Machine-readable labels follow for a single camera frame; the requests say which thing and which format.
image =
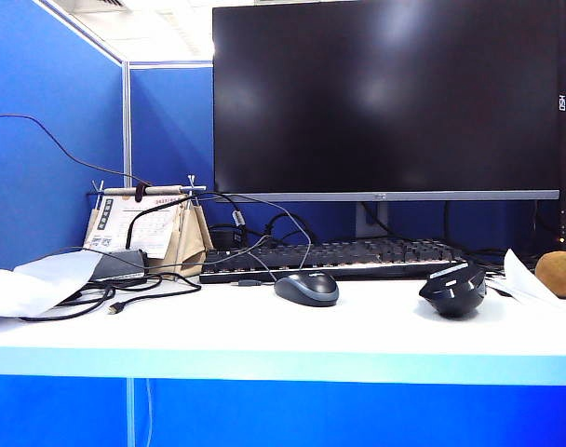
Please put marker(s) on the grey and black mouse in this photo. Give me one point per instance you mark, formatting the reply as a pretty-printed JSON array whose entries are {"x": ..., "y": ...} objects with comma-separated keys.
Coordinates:
[{"x": 306, "y": 291}]

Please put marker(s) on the black upside-down mouse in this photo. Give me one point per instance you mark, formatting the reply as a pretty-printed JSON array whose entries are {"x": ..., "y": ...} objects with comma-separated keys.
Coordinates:
[{"x": 453, "y": 298}]

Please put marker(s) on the black power adapter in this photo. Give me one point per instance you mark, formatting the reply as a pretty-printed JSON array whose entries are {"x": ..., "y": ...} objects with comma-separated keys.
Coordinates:
[{"x": 225, "y": 236}]

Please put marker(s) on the black mechanical keyboard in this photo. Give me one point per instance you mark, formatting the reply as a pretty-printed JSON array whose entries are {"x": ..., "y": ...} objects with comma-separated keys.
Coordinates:
[{"x": 339, "y": 261}]

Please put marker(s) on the silver monitor stand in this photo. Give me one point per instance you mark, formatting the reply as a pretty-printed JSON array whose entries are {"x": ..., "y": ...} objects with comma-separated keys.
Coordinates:
[{"x": 370, "y": 219}]

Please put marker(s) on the beige desk calendar stand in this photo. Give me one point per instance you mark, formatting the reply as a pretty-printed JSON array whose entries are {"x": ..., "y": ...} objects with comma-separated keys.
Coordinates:
[{"x": 190, "y": 242}]

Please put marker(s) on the large monitor with silver bezel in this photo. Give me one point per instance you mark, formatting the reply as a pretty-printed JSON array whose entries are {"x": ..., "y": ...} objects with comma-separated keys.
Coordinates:
[{"x": 385, "y": 93}]

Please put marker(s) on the dark grey flat box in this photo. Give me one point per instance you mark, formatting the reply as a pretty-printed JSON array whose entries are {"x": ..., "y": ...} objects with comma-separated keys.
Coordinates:
[{"x": 117, "y": 265}]

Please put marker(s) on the white paper sheet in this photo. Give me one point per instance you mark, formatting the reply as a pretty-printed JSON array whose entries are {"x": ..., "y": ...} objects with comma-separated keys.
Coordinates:
[{"x": 520, "y": 279}]

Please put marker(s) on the aluminium partition post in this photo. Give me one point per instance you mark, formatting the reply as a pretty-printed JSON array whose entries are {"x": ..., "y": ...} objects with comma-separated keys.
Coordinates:
[{"x": 127, "y": 125}]

